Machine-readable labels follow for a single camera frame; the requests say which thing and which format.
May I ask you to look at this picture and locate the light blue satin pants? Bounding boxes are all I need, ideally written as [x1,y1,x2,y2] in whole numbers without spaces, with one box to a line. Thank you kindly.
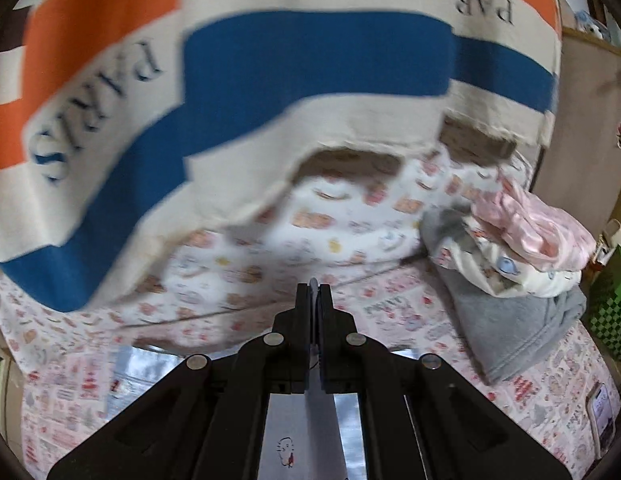
[106,346,367,479]

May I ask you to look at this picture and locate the white bear print quilt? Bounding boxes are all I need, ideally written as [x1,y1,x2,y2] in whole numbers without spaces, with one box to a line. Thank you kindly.
[0,144,537,361]

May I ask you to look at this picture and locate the white printed folded garment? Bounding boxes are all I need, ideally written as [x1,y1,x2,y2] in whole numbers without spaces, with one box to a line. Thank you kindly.
[434,220,582,298]

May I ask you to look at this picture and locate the grey folded blanket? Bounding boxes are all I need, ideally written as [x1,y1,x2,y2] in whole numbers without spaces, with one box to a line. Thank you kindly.
[420,209,586,385]

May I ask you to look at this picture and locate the pink patterned bed sheet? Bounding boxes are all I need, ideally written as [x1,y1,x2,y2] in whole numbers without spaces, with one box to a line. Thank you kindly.
[13,260,613,479]

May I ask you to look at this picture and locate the pink folded garment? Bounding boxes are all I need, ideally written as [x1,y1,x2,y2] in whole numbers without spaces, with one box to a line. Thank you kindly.
[471,178,596,272]

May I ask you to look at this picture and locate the smartphone on bed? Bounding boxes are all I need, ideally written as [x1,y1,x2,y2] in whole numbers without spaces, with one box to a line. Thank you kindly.
[586,382,615,460]

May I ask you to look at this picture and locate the green checkered bag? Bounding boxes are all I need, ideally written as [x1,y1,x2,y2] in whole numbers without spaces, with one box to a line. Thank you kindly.
[585,246,621,361]

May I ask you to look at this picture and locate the striped hanging blanket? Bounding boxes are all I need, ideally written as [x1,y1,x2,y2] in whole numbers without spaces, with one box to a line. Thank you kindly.
[0,0,561,312]

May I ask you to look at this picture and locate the brown wooden cabinet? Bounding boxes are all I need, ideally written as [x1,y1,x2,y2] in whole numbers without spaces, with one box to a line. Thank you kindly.
[532,28,621,235]

